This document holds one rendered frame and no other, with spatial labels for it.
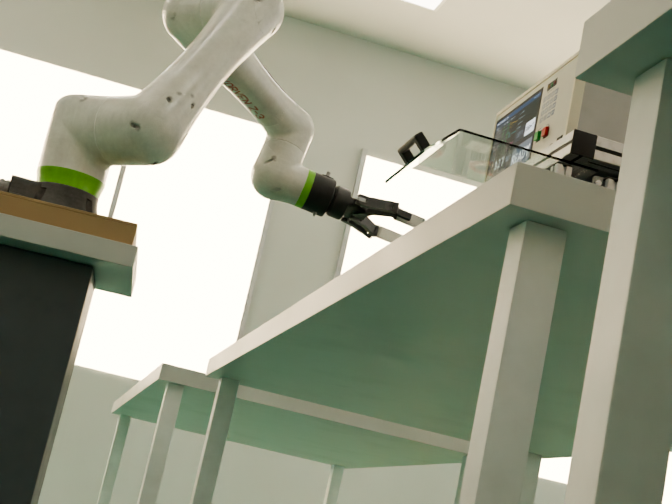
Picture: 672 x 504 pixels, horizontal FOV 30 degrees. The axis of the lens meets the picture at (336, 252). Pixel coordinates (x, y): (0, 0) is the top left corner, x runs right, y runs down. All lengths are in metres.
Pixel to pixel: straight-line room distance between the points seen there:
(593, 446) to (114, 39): 6.60
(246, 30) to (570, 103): 0.64
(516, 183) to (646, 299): 0.48
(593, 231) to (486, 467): 0.28
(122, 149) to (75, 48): 5.04
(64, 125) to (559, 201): 1.24
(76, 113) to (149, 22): 5.06
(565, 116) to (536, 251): 1.06
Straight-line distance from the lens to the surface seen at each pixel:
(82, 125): 2.36
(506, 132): 2.74
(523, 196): 1.36
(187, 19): 2.64
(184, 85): 2.36
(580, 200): 1.39
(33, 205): 2.27
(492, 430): 1.35
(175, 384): 3.85
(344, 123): 7.46
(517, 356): 1.37
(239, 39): 2.48
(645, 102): 0.96
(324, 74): 7.52
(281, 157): 2.89
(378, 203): 2.88
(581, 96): 2.43
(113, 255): 2.23
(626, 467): 0.88
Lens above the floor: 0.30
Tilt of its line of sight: 13 degrees up
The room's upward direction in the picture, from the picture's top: 12 degrees clockwise
